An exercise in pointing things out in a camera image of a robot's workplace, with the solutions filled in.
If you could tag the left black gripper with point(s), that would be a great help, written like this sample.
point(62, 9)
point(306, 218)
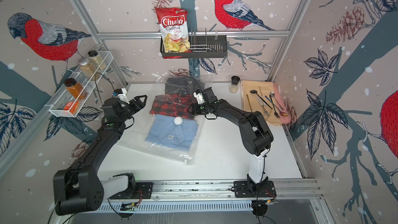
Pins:
point(139, 102)

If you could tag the red black plaid cloth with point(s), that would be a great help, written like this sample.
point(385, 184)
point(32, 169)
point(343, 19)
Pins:
point(173, 105)

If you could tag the blue cloth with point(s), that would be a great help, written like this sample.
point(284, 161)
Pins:
point(173, 132)

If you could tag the dark grey striped shirt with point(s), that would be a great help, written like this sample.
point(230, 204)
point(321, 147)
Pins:
point(181, 85)

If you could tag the clear plastic vacuum bag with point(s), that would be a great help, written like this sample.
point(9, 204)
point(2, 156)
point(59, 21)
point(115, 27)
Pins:
point(138, 129)

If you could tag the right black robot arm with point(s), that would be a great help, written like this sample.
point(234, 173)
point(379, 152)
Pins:
point(255, 132)

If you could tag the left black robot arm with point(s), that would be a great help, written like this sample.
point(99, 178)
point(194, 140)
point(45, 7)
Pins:
point(78, 189)

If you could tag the Chuba cassava chips bag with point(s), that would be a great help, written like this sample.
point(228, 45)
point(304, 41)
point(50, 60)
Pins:
point(174, 30)

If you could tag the glass shaker black lid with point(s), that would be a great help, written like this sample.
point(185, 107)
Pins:
point(233, 88)

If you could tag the gold spoon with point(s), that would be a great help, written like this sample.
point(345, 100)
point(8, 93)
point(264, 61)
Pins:
point(248, 100)

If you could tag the black ladle spoon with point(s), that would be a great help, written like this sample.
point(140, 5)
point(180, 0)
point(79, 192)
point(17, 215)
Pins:
point(261, 99)

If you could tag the beige cloth napkin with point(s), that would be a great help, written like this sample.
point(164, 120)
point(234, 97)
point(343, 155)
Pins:
point(263, 97)

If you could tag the spice jar silver lid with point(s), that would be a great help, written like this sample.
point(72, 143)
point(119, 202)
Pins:
point(88, 69)

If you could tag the small orange box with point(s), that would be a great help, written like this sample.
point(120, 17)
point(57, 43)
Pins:
point(72, 106)

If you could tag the spice jar black lid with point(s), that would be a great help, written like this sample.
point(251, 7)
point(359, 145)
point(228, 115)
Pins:
point(96, 59)

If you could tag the iridescent spoon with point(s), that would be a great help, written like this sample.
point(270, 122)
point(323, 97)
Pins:
point(280, 108)

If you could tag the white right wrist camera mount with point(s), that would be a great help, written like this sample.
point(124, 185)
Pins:
point(199, 97)

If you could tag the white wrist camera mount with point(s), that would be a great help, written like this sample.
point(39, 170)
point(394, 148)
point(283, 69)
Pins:
point(199, 97)
point(121, 94)

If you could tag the black wire wall basket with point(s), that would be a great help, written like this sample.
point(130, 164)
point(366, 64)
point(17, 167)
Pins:
point(195, 46)

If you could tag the clear acrylic wall shelf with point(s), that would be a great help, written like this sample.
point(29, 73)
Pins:
point(56, 108)

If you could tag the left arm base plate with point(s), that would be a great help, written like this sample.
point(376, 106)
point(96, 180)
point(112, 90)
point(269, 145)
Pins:
point(142, 190)

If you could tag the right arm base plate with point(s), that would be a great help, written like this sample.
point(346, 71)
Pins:
point(247, 189)

